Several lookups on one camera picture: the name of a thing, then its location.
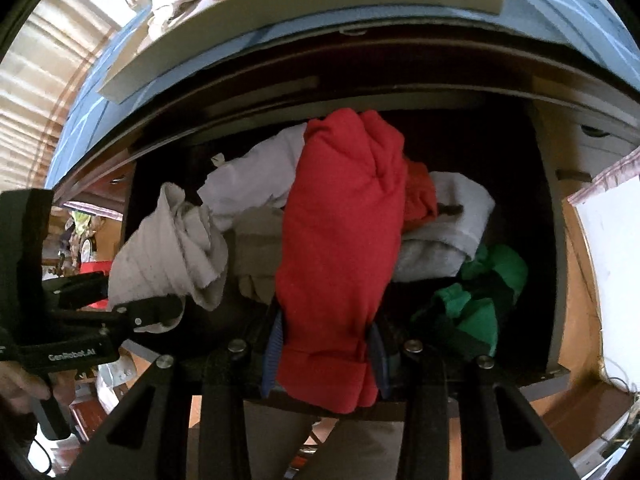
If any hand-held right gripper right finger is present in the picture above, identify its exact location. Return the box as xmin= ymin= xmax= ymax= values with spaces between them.
xmin=367 ymin=322 xmax=576 ymax=480

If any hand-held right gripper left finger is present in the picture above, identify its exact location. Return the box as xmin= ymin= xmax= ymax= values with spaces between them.
xmin=65 ymin=310 xmax=288 ymax=480

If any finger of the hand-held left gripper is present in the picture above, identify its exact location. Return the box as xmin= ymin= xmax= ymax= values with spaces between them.
xmin=107 ymin=294 xmax=184 ymax=335
xmin=42 ymin=269 xmax=111 ymax=312

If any cream dotted underwear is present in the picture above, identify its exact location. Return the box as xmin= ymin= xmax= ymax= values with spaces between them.
xmin=106 ymin=182 xmax=231 ymax=335

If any green black striped underwear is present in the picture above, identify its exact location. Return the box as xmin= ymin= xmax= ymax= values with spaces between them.
xmin=409 ymin=242 xmax=529 ymax=360

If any large bright red underwear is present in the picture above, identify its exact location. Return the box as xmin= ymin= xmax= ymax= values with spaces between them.
xmin=274 ymin=108 xmax=408 ymax=415

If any light grey underwear dark emblem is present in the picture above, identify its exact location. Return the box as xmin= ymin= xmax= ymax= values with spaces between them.
xmin=391 ymin=171 xmax=497 ymax=285

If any pale pink underwear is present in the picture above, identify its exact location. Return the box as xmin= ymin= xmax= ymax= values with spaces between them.
xmin=196 ymin=122 xmax=308 ymax=233

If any red underwear cartoon print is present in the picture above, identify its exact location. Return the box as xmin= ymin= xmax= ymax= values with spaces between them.
xmin=401 ymin=156 xmax=442 ymax=235

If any dark wooden drawer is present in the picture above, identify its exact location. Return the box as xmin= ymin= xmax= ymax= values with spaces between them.
xmin=120 ymin=105 xmax=572 ymax=422

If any shallow white cardboard box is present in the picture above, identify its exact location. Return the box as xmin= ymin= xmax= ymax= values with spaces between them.
xmin=97 ymin=0 xmax=511 ymax=106

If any person's left hand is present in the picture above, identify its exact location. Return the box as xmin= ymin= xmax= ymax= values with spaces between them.
xmin=0 ymin=359 xmax=53 ymax=413

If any red plastic stool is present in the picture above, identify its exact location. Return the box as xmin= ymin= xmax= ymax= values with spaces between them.
xmin=79 ymin=259 xmax=110 ymax=312

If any clear plastic bag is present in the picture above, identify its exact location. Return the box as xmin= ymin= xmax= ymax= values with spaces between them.
xmin=95 ymin=352 xmax=139 ymax=413

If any person's left leg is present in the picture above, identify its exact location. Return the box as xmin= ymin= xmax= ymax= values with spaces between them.
xmin=244 ymin=401 xmax=322 ymax=480

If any person's leg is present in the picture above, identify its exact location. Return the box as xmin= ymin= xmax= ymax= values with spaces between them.
xmin=244 ymin=401 xmax=322 ymax=480
xmin=331 ymin=419 xmax=407 ymax=480

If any person's right leg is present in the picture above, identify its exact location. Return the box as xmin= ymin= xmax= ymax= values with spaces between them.
xmin=331 ymin=419 xmax=407 ymax=480

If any beige patterned curtain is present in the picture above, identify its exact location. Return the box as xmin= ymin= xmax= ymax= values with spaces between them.
xmin=0 ymin=0 xmax=122 ymax=196

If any dark wooden desk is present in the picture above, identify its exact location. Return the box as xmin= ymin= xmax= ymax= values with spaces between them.
xmin=50 ymin=20 xmax=640 ymax=211

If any pink striped undercloth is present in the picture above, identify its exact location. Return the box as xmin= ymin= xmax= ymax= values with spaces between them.
xmin=564 ymin=147 xmax=640 ymax=207

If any blue plaid tablecloth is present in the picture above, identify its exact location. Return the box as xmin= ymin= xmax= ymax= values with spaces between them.
xmin=45 ymin=0 xmax=640 ymax=192

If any thin floor cable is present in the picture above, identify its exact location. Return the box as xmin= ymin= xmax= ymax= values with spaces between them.
xmin=600 ymin=355 xmax=640 ymax=461

